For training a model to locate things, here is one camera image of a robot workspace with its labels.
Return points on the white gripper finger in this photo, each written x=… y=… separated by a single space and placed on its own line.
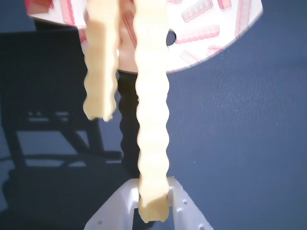
x=187 y=213
x=115 y=206

